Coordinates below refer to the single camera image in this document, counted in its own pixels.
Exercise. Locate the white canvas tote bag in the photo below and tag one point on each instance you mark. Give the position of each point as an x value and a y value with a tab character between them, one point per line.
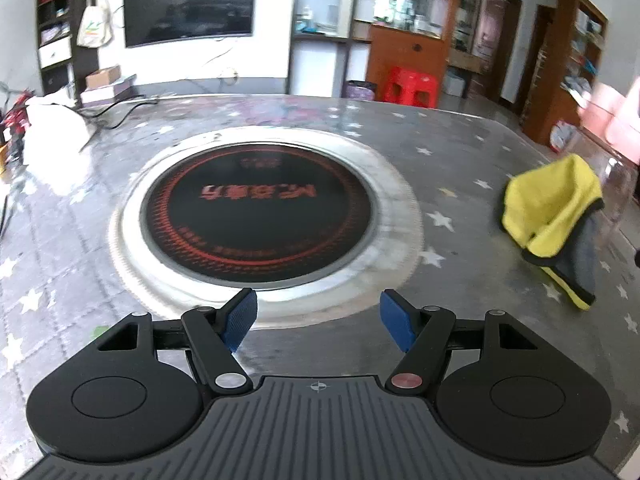
96	29

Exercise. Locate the glass door display cabinet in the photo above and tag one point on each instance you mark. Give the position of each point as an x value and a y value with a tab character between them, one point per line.
321	38

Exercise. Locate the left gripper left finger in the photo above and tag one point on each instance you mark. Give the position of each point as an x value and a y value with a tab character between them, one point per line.
214	335

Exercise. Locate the pink flat box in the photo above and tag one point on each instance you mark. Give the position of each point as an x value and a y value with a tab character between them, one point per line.
118	90

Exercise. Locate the dark shelving wall unit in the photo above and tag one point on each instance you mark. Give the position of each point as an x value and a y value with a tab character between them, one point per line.
62	63

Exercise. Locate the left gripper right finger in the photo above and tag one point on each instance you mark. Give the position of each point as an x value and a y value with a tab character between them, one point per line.
422	335

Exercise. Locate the white plastic bag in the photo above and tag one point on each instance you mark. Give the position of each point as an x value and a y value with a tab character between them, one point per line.
56	149

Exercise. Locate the yellow grey microfiber cloth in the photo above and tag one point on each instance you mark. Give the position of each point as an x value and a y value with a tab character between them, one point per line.
551	214

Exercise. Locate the wall-mounted black television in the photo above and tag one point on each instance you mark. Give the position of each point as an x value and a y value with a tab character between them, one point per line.
157	21

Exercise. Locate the pink pig-shaped kettle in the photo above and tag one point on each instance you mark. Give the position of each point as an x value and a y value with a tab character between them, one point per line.
613	118

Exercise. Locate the round black induction cooktop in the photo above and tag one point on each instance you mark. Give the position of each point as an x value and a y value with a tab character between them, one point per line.
257	214

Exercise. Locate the brown cardboard box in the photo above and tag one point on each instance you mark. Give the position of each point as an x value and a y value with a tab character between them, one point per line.
103	77

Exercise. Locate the red plastic stool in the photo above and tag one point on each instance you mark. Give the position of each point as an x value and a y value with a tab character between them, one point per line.
411	88

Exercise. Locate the purple patterned waste bin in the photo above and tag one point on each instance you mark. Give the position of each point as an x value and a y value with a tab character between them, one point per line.
360	90

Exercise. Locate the brown wooden display cabinet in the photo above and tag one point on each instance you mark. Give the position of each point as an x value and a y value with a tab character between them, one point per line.
413	34

